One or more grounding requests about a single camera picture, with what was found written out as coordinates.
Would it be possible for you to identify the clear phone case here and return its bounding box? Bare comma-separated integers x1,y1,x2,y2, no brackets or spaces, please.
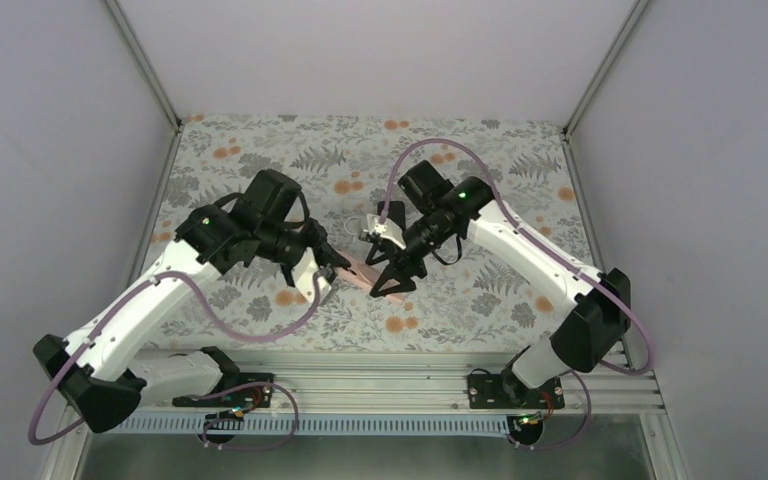
337,198,370,254

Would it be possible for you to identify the pink phone case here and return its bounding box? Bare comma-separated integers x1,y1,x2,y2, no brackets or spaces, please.
337,255,381,295

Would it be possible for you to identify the black phone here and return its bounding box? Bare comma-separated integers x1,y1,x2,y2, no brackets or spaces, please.
375,200,406,231

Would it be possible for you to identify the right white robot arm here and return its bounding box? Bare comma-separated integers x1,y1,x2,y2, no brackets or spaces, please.
359,161,631,407

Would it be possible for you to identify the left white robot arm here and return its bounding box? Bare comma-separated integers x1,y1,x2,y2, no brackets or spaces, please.
33,169,350,433

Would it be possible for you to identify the floral table mat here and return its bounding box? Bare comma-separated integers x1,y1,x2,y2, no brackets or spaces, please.
148,114,591,353

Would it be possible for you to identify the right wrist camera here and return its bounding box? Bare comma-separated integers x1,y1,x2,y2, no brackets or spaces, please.
358,214,406,250

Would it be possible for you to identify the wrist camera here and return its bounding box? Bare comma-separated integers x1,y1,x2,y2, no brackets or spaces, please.
358,214,406,250
290,248,337,304

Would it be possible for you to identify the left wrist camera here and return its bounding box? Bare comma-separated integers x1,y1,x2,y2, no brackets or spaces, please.
290,248,337,304

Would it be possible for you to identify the aluminium mounting rail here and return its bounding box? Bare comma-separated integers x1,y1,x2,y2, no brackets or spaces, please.
227,350,665,415

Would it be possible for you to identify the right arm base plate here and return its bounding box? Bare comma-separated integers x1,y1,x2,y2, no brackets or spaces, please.
466,368,565,410

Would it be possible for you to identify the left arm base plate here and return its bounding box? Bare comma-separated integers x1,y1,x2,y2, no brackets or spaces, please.
172,372,275,410

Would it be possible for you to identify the grey slotted cable duct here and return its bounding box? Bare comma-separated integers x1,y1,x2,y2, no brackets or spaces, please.
110,412,509,438

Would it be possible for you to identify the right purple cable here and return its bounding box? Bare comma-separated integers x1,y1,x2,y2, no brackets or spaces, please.
378,139,657,378

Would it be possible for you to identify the purple cable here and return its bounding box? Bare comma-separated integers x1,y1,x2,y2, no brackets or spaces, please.
27,268,332,446
378,139,657,378

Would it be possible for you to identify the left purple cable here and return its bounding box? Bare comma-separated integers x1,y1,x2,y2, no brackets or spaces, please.
27,268,332,446

